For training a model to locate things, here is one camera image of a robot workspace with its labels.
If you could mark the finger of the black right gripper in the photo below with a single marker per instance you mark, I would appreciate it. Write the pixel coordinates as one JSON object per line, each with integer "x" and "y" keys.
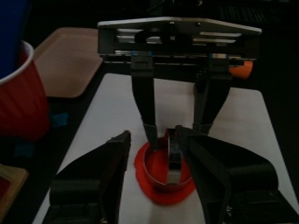
{"x": 145, "y": 96}
{"x": 213, "y": 99}

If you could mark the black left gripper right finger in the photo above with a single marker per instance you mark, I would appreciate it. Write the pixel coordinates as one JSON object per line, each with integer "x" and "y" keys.
{"x": 234, "y": 186}

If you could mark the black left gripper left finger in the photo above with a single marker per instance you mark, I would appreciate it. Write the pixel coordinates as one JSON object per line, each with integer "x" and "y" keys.
{"x": 90, "y": 186}

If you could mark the round metal dough cutter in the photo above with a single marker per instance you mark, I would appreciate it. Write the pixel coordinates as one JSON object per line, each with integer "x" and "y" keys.
{"x": 155, "y": 182}

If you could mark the red play dough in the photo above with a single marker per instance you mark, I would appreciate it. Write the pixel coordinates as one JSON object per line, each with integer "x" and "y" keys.
{"x": 167, "y": 199}

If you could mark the wooden drawer box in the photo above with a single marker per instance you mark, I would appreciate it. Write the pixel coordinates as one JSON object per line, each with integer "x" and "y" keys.
{"x": 10, "y": 192}

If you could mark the white cutting board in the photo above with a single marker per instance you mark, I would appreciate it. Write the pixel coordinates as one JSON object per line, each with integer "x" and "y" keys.
{"x": 117, "y": 102}

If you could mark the orange toy carrot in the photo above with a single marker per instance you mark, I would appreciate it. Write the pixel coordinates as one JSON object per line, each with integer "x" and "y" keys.
{"x": 242, "y": 70}

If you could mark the pink plastic tray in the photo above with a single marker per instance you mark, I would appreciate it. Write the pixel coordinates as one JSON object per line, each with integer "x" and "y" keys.
{"x": 66, "y": 64}

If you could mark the red plastic cup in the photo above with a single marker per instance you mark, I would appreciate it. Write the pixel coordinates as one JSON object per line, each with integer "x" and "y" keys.
{"x": 19, "y": 105}

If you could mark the blue plastic tool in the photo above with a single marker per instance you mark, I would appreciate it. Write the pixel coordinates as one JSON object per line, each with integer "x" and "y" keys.
{"x": 11, "y": 35}

